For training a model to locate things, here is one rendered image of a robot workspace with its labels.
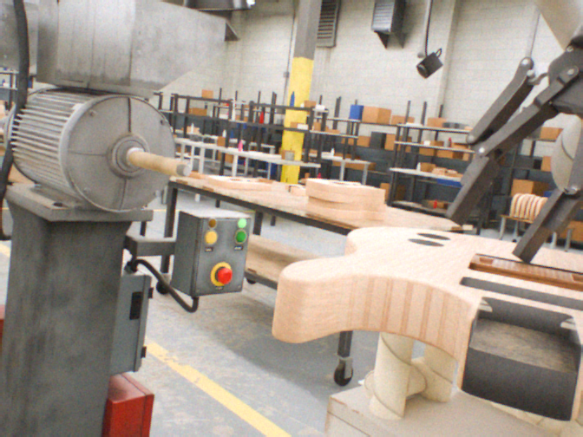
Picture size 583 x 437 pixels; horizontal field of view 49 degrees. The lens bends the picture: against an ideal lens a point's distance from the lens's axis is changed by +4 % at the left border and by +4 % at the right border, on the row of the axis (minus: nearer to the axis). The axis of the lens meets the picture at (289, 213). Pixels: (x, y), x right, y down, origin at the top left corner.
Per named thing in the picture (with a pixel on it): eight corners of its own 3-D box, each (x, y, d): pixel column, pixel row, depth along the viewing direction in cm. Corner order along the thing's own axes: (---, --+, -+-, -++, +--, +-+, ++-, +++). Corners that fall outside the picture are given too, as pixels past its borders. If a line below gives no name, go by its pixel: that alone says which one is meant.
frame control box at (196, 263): (121, 296, 166) (131, 198, 162) (191, 289, 180) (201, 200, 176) (169, 324, 148) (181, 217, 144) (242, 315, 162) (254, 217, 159)
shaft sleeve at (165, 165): (137, 146, 132) (145, 159, 134) (126, 156, 131) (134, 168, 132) (183, 158, 119) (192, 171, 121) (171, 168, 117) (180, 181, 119)
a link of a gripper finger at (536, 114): (583, 72, 58) (573, 63, 59) (477, 156, 62) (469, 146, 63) (593, 90, 61) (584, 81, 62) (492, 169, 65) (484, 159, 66)
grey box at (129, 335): (81, 358, 173) (101, 159, 166) (119, 352, 180) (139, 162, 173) (107, 378, 163) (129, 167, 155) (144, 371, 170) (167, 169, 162)
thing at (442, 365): (412, 391, 66) (425, 303, 64) (429, 385, 68) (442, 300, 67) (440, 404, 64) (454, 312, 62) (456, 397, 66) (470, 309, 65)
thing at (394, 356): (362, 407, 60) (376, 311, 59) (382, 401, 62) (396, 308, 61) (389, 422, 58) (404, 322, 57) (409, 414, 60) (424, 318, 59)
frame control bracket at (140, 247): (128, 253, 153) (129, 238, 153) (194, 251, 166) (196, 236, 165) (136, 257, 150) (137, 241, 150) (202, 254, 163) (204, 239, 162)
